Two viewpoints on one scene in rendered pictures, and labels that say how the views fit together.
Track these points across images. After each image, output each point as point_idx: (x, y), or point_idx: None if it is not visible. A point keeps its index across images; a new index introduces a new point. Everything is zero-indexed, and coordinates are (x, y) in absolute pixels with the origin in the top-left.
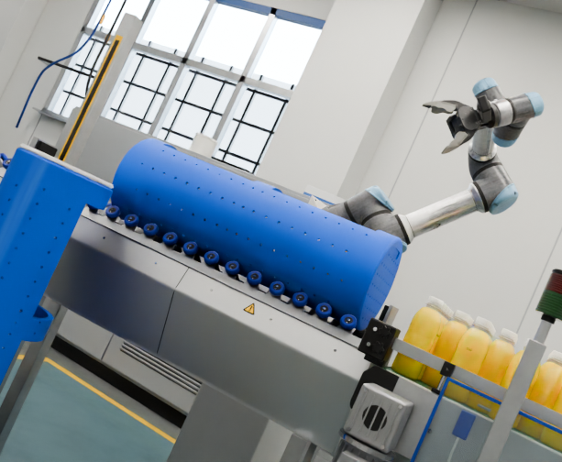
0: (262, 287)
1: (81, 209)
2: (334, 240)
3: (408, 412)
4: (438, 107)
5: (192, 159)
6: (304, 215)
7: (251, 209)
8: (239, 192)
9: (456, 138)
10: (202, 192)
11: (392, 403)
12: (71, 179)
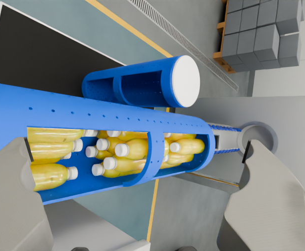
0: (101, 227)
1: (159, 69)
2: (54, 95)
3: None
4: (246, 162)
5: (192, 129)
6: (103, 109)
7: (133, 107)
8: (152, 114)
9: (15, 182)
10: (160, 111)
11: None
12: (173, 59)
